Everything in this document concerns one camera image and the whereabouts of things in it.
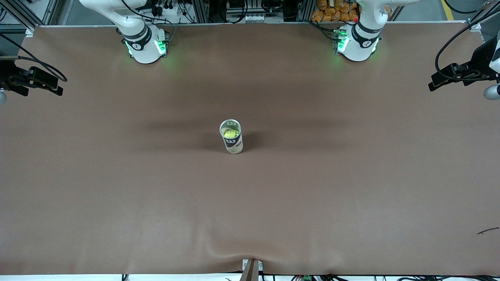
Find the brown table cover sheet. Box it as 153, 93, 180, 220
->
0, 21, 500, 276

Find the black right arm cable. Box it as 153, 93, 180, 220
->
0, 33, 68, 83

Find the white blue tennis ball can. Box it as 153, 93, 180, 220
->
219, 119, 244, 155

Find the white power strip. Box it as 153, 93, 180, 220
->
150, 2, 186, 18

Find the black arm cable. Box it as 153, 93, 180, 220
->
435, 18, 500, 82
0, 33, 68, 83

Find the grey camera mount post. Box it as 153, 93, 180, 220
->
240, 258, 263, 281

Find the yellow floor tape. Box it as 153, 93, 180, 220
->
441, 0, 456, 21

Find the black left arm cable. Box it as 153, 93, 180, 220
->
435, 18, 500, 82

